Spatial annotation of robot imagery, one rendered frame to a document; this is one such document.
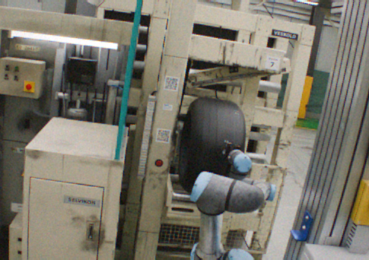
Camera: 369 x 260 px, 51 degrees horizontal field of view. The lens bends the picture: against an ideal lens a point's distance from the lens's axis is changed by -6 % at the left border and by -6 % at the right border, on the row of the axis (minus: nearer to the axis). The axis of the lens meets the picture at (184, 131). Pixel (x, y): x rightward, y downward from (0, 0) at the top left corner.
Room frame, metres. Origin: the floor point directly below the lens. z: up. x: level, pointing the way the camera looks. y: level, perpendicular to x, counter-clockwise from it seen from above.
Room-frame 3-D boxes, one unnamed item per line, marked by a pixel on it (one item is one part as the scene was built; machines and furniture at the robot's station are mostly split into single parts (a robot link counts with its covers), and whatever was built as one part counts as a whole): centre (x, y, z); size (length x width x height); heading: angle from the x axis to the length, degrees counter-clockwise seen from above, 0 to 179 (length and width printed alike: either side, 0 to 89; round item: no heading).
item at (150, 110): (2.22, 0.20, 1.19); 0.05 x 0.04 x 0.48; 8
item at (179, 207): (2.18, -0.15, 0.84); 0.36 x 0.09 x 0.06; 98
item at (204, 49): (2.63, -0.22, 1.71); 0.61 x 0.25 x 0.15; 98
